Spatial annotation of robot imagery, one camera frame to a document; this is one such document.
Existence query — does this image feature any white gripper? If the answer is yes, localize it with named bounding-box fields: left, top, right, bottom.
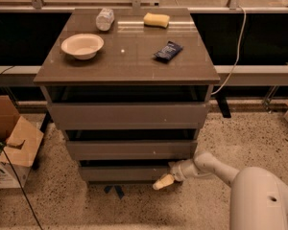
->
left=153, top=161, right=186, bottom=190

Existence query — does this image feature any grey bottom drawer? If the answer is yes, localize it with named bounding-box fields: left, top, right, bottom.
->
left=79, top=166, right=168, bottom=182

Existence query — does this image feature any grey drawer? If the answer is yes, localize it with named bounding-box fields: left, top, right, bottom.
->
left=48, top=103, right=209, bottom=130
left=66, top=141, right=197, bottom=160
left=79, top=166, right=168, bottom=182

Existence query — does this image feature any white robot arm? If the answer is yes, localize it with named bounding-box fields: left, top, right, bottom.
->
left=153, top=151, right=288, bottom=230

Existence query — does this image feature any grey top drawer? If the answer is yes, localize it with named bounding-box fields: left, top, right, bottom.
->
left=48, top=103, right=209, bottom=130

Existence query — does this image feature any grey drawer cabinet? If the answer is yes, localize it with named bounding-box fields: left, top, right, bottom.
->
left=35, top=9, right=219, bottom=171

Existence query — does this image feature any grey middle drawer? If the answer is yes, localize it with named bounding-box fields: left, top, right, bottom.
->
left=66, top=141, right=197, bottom=160

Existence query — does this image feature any open cardboard box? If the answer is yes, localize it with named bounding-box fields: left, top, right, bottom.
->
left=0, top=96, right=43, bottom=189

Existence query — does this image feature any dark blue snack packet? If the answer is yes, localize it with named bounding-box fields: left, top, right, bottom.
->
left=154, top=41, right=182, bottom=61

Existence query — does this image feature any white paper bowl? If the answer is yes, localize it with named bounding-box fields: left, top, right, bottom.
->
left=60, top=34, right=104, bottom=60

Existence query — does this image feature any yellow sponge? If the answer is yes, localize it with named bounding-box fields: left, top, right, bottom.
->
left=143, top=12, right=170, bottom=28

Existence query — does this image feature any clear plastic bottle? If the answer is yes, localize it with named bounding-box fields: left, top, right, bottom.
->
left=96, top=8, right=114, bottom=32

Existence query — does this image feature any black cable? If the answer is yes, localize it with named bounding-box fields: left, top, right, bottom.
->
left=0, top=125, right=44, bottom=230

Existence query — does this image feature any white cable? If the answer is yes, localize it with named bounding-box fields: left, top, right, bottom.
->
left=210, top=6, right=248, bottom=97

